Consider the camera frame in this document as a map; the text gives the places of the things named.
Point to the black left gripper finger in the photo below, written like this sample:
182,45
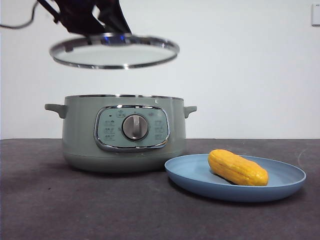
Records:
116,20
85,26

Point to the glass lid with green knob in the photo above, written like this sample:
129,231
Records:
112,53

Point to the yellow corn cob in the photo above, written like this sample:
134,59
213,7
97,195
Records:
237,168

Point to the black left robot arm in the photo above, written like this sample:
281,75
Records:
75,10

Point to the pale green electric steamer pot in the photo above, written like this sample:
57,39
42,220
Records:
80,130

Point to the blue round plate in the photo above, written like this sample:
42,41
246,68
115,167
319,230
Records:
195,175

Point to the white wall plate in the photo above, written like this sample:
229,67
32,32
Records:
316,15

